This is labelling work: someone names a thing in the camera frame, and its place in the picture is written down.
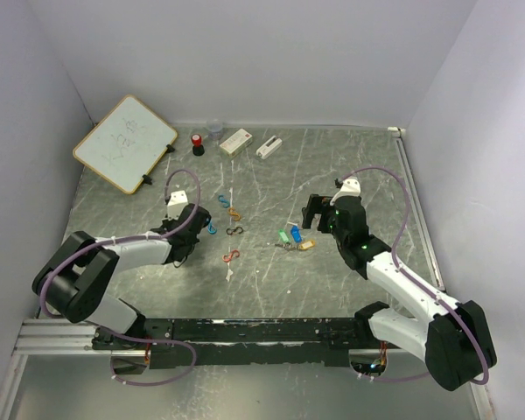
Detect blue tag key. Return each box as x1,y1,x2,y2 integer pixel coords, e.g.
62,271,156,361
290,223,304,244

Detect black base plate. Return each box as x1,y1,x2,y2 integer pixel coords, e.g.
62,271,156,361
92,317,380,369

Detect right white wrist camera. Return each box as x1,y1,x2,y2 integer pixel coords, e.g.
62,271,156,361
330,176,361,206

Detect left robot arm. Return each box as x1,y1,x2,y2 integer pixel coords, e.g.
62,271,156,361
31,204,211,349

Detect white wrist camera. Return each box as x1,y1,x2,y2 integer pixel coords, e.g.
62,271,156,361
166,190,189,221
330,176,361,206

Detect orange S-carabiner centre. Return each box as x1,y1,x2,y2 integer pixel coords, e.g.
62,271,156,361
227,206,242,221

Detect red S-carabiner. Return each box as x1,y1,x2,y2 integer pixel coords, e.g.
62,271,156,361
222,249,241,263

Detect blue s-carabiner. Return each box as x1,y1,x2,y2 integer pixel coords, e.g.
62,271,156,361
218,194,231,208
206,219,217,235

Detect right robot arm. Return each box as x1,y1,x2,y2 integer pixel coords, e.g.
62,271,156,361
302,194,497,391

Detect clear plastic cup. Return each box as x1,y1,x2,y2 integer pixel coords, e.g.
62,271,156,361
206,119,223,141

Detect green tag key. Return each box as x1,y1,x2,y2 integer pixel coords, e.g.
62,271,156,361
276,229,291,249

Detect aluminium rail frame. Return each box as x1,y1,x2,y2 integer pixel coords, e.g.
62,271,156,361
3,127,484,419

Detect white plastic device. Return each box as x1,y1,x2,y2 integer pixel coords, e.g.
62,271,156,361
256,136,283,160

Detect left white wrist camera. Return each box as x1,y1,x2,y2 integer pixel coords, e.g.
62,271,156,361
166,190,189,221

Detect red black stamp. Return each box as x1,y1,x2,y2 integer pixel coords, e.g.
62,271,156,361
191,134,205,157

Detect white green cardboard box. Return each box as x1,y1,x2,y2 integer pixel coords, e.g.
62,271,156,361
219,129,253,158

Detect wood-framed whiteboard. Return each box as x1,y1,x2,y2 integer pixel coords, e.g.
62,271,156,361
73,94,178,194

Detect yellow tag key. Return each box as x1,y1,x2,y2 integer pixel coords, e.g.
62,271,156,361
290,240,316,251

